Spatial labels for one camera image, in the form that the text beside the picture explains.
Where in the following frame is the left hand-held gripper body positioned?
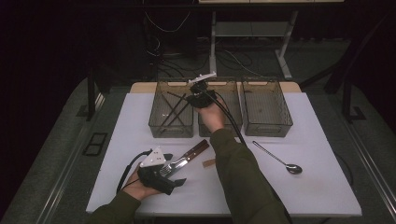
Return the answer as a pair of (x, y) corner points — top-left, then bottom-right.
(136, 147), (177, 196)

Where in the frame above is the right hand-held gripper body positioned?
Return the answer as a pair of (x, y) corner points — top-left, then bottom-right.
(186, 71), (218, 109)

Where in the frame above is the smoky clear plastic bin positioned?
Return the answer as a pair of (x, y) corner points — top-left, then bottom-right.
(241, 77), (294, 138)
(148, 77), (195, 139)
(198, 77), (243, 138)

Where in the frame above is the black chopstick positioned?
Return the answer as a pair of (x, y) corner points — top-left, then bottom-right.
(168, 106), (189, 126)
(167, 91), (190, 102)

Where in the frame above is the long steel spoon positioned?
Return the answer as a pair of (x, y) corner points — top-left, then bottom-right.
(252, 140), (304, 175)

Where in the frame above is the person's left hand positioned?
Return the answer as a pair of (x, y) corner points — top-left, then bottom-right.
(122, 165), (163, 202)

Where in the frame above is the person's right hand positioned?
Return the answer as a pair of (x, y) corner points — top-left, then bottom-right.
(195, 98), (226, 134)

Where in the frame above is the black metal stand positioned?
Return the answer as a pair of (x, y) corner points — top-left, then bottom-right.
(340, 60), (368, 124)

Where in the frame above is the right hand-held gripper black cable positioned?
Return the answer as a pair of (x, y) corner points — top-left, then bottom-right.
(201, 88), (248, 146)

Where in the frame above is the tangle of floor cables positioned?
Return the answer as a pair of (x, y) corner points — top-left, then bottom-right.
(144, 8), (261, 78)

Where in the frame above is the grey metal desk frame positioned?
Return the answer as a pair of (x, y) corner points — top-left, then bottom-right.
(209, 10), (295, 80)

